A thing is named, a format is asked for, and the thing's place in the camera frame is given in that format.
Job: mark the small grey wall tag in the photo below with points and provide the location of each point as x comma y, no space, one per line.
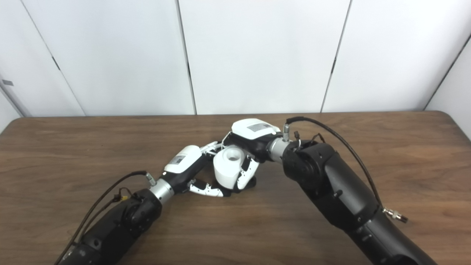
7,82

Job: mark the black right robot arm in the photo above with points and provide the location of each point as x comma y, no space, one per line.
331,184

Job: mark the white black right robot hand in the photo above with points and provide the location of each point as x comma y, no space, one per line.
254,136

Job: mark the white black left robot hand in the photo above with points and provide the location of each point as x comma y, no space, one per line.
184,165

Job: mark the black flanged holder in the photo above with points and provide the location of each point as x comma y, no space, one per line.
251,183

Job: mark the round white plastic piece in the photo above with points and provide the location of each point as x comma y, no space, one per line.
226,171

